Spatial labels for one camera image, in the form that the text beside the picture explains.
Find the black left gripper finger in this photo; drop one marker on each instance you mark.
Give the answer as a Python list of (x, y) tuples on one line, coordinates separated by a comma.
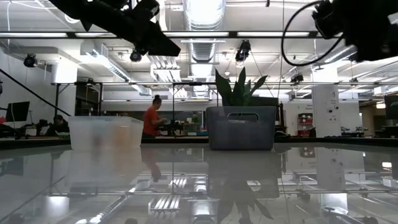
[(158, 35), (155, 48)]

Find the small white-capped pill bottle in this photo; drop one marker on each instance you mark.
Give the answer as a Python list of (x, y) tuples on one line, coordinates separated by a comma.
[(126, 137)]

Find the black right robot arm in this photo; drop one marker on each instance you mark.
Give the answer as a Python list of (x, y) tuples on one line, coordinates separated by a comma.
[(379, 37)]

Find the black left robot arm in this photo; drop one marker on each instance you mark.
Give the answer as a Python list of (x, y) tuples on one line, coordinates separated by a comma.
[(87, 11)]

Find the dark gray plastic bin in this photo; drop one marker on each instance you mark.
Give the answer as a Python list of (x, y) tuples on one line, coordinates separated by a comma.
[(217, 133)]

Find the clear plastic bin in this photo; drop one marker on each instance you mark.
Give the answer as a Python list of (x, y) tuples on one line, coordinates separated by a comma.
[(84, 130)]

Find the black ceiling spotlight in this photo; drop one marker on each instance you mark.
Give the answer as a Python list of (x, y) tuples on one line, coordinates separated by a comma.
[(30, 60), (297, 78), (136, 56), (243, 51)]

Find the long ceiling light strip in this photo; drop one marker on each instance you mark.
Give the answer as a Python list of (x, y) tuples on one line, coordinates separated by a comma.
[(267, 34)]

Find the person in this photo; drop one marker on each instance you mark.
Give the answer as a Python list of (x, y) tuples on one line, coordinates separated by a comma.
[(59, 127), (150, 121)]

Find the white building pillar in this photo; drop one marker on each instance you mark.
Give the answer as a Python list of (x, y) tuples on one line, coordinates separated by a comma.
[(326, 105)]

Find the snake plant in white pot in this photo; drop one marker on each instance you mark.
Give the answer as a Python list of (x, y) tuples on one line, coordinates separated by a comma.
[(239, 93)]

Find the red storage shelf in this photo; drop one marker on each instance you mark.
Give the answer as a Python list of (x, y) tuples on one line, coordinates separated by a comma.
[(304, 132)]

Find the black computer monitor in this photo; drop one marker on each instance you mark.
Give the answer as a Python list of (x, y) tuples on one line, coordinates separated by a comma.
[(18, 111)]

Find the round silver ventilation duct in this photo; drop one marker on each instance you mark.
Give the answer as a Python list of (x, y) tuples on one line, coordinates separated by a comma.
[(203, 49)]

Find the white rectangular air duct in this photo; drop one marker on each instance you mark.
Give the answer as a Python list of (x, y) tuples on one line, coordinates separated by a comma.
[(93, 51)]

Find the thin black background frame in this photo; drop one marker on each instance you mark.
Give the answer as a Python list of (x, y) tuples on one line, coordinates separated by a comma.
[(173, 105)]

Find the black aluminium table frame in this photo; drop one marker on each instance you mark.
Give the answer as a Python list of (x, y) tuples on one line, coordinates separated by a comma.
[(174, 140)]

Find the dark wall monitor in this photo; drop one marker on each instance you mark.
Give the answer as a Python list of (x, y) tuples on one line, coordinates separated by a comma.
[(391, 107)]

